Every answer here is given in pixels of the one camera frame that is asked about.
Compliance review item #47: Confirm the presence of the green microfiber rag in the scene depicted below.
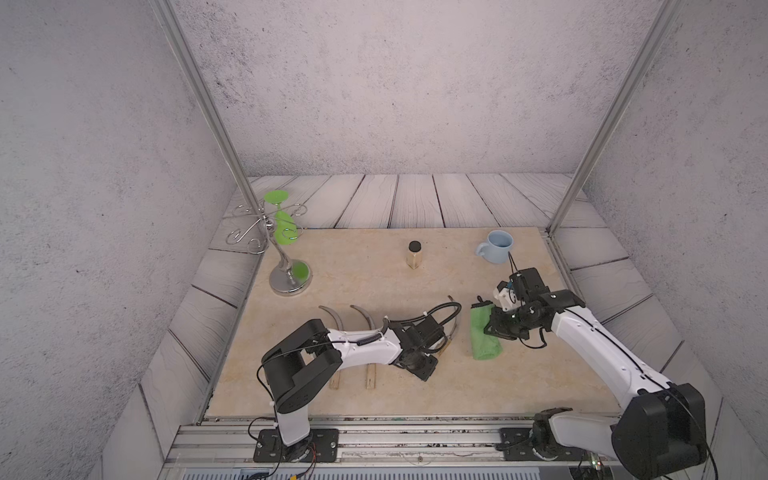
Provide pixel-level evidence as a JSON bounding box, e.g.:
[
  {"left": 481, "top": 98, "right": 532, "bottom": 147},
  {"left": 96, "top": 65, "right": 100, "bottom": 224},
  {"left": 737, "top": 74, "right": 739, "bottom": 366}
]
[{"left": 470, "top": 296, "right": 502, "bottom": 361}]

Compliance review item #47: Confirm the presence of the sickle wooden handle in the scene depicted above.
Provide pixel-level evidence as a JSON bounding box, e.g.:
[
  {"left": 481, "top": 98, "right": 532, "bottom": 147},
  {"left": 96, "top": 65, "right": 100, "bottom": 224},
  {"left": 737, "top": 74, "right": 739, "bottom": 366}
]
[
  {"left": 435, "top": 295, "right": 462, "bottom": 357},
  {"left": 317, "top": 304, "right": 346, "bottom": 391},
  {"left": 350, "top": 304, "right": 379, "bottom": 391}
]

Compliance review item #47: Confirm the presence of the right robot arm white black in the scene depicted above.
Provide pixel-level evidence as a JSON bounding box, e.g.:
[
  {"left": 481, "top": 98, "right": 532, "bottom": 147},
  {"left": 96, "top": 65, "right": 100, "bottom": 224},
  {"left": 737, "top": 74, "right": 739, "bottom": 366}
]
[{"left": 471, "top": 268, "right": 712, "bottom": 479}]

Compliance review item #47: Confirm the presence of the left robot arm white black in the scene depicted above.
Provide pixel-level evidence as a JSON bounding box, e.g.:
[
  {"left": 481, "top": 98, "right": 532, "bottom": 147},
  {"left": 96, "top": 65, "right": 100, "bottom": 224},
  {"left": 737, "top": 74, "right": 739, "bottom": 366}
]
[{"left": 260, "top": 316, "right": 448, "bottom": 448}]

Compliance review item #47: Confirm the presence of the light blue ceramic mug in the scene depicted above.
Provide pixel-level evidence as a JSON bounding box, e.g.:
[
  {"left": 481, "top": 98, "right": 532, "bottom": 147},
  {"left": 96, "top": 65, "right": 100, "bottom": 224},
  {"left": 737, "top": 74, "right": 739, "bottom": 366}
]
[{"left": 475, "top": 230, "right": 514, "bottom": 264}]

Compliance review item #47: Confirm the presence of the small jar black lid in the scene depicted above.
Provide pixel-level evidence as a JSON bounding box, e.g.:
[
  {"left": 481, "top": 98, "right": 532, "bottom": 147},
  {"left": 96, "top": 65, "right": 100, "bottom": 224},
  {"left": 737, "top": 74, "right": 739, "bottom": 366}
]
[{"left": 406, "top": 240, "right": 422, "bottom": 269}]

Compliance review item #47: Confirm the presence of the silver metal glass rack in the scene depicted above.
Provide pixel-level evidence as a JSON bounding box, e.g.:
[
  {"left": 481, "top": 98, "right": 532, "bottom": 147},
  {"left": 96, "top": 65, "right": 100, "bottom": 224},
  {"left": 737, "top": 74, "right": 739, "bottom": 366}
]
[{"left": 225, "top": 203, "right": 313, "bottom": 297}]

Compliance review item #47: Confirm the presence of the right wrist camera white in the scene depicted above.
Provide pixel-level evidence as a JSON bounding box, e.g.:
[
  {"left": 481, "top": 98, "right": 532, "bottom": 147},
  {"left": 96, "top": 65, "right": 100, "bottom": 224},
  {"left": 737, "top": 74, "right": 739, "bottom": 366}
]
[{"left": 493, "top": 281, "right": 518, "bottom": 312}]

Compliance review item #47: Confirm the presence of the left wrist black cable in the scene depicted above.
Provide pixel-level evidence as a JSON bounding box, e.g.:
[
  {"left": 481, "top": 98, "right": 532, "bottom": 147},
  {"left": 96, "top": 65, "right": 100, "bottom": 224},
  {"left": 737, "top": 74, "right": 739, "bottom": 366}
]
[{"left": 388, "top": 301, "right": 463, "bottom": 337}]

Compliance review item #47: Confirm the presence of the aluminium rail frame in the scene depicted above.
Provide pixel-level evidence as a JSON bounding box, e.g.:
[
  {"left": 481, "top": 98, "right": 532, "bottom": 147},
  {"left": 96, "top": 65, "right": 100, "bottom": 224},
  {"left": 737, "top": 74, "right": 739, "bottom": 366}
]
[{"left": 157, "top": 415, "right": 691, "bottom": 480}]

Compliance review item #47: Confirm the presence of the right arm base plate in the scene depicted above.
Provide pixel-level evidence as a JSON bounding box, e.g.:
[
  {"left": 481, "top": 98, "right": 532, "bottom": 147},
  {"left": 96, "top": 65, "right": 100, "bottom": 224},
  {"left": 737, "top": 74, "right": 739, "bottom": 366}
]
[{"left": 494, "top": 427, "right": 587, "bottom": 462}]

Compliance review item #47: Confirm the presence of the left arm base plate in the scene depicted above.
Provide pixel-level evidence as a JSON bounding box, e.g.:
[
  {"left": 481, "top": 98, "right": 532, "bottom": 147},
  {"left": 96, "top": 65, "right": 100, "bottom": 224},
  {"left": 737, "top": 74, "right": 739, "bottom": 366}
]
[{"left": 253, "top": 428, "right": 339, "bottom": 463}]

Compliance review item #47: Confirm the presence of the right aluminium corner post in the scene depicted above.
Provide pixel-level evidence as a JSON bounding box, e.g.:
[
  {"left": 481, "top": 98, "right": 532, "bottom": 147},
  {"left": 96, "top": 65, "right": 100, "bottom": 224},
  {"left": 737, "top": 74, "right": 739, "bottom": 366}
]
[{"left": 546, "top": 0, "right": 683, "bottom": 238}]

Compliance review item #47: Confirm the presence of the aluminium corner post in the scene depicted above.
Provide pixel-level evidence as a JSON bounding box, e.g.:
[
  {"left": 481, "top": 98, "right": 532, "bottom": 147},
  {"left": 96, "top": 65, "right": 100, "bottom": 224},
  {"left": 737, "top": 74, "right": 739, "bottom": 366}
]
[
  {"left": 546, "top": 0, "right": 683, "bottom": 238},
  {"left": 150, "top": 0, "right": 263, "bottom": 215}
]

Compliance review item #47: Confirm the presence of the left aluminium corner post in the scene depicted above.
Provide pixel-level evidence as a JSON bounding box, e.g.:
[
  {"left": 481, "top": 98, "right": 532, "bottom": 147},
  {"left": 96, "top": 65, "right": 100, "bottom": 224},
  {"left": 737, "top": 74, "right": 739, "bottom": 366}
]
[{"left": 150, "top": 0, "right": 263, "bottom": 215}]

